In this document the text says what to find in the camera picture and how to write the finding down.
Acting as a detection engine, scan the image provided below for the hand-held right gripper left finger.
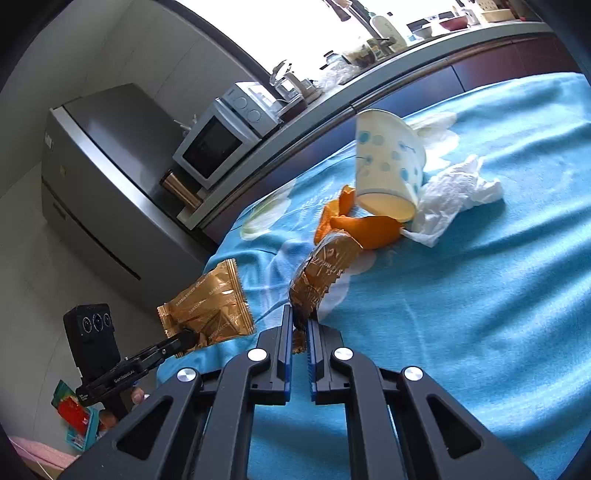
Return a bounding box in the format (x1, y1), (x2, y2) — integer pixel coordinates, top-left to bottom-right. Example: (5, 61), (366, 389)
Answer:
(55, 305), (294, 480)

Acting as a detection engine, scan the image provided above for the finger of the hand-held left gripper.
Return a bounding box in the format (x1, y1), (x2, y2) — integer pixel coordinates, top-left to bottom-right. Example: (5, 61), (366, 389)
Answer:
(139, 328), (200, 368)

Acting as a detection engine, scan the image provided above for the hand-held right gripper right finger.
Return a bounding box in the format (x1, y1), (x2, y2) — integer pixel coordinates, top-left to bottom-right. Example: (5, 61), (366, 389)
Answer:
(305, 318), (539, 480)

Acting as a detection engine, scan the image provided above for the gold snack wrapper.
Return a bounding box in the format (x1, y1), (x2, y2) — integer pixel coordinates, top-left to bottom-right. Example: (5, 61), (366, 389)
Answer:
(288, 231), (366, 354)
(157, 259), (257, 348)

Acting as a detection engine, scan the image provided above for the orange peel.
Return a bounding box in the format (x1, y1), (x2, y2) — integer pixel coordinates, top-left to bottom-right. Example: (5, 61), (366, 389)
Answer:
(314, 185), (403, 251)

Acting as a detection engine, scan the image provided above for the white tissue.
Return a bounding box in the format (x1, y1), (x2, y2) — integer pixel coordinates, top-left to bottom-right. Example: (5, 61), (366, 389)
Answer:
(401, 154), (504, 249)

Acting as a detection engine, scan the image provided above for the person's left hand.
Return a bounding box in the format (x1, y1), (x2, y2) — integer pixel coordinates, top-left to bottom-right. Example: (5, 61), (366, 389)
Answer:
(98, 387), (147, 433)

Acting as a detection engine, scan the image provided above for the green snack packet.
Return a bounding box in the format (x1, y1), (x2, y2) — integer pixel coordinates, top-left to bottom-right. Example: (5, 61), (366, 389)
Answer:
(51, 380), (92, 428)

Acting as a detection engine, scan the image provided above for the blue floral blanket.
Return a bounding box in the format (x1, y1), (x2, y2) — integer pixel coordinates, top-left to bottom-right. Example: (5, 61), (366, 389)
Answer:
(156, 71), (591, 480)

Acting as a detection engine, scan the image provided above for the bronze travel mug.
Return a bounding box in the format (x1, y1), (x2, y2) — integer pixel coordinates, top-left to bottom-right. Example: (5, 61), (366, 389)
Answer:
(160, 169), (205, 209)

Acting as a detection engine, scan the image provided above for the grey refrigerator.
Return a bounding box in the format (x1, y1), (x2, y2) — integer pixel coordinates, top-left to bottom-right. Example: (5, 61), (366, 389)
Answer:
(41, 83), (219, 283)

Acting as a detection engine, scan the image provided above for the white microwave oven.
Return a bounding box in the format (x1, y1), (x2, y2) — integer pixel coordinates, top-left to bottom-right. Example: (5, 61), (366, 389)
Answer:
(172, 82), (283, 190)

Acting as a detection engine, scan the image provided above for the dotted white paper cup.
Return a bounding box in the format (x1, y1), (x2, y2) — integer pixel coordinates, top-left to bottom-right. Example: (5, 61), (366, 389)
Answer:
(355, 109), (427, 222)

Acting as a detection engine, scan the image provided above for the glass electric kettle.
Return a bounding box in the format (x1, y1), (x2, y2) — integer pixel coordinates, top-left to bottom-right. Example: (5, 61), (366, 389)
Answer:
(270, 59), (320, 105)

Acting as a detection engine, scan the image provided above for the clear plastic bag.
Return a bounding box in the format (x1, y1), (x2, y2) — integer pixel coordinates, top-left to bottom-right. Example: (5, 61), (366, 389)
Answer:
(318, 62), (366, 89)

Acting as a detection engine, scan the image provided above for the kitchen window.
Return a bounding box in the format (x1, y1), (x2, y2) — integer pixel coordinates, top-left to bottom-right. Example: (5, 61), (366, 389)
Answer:
(178, 0), (384, 88)

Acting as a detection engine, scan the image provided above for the white soap bottle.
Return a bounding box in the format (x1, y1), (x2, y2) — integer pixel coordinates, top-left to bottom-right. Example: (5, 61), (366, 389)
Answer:
(369, 14), (408, 51)

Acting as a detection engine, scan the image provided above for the cream cutting board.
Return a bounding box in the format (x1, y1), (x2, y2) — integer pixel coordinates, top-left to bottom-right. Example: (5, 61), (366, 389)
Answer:
(480, 6), (516, 22)

